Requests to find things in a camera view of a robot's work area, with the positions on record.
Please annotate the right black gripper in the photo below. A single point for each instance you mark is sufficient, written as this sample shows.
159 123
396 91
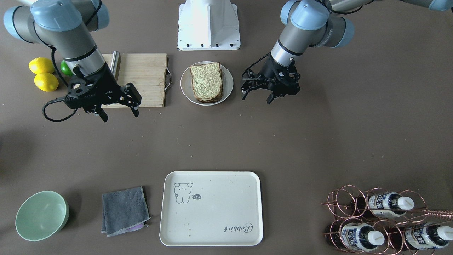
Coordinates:
110 86

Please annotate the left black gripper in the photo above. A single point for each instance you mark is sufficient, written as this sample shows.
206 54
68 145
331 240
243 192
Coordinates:
269 72

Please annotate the white round plate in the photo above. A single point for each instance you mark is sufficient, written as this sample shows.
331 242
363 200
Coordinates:
227 83

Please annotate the plain bread slice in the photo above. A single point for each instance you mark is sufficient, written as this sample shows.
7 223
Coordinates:
206 80

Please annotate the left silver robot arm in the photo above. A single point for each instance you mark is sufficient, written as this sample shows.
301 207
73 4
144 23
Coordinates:
308 24

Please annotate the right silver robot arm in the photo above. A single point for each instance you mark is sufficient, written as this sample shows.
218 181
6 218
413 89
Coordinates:
65 26

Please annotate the cream rabbit tray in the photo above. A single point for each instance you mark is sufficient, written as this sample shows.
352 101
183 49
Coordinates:
211 208

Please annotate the bread slice under egg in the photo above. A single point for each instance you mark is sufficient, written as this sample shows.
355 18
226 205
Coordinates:
213 100

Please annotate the steel muddler black tip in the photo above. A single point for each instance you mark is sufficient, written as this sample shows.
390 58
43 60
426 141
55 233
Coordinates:
115 64

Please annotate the wooden cutting board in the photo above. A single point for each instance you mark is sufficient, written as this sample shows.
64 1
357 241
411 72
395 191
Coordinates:
146 72

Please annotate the green lime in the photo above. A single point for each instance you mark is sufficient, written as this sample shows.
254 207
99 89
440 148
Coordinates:
65 69

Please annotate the yellow lemon far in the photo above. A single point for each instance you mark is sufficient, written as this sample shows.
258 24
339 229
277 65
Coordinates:
46 82

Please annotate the yellow lemon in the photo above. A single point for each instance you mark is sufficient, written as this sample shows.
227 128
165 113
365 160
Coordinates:
41 65
46 82

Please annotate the yellow lemon near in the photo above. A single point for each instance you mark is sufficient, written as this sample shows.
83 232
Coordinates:
41 65

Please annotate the grey folded cloth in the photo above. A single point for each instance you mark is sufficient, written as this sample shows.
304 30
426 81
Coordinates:
124 211

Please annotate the green ceramic bowl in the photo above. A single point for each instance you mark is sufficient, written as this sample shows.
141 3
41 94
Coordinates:
41 215

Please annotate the dark bottle white cap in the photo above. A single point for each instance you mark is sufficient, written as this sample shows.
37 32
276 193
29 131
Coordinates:
388 205

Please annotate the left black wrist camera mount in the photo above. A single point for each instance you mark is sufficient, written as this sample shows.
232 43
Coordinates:
288 80

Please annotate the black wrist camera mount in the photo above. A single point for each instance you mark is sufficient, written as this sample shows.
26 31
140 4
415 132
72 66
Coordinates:
288 80
82 94

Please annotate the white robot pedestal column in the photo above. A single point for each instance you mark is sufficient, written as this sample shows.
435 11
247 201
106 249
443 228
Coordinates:
208 25

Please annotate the copper wire bottle rack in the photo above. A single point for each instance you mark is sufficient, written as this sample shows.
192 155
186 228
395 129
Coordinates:
385 222

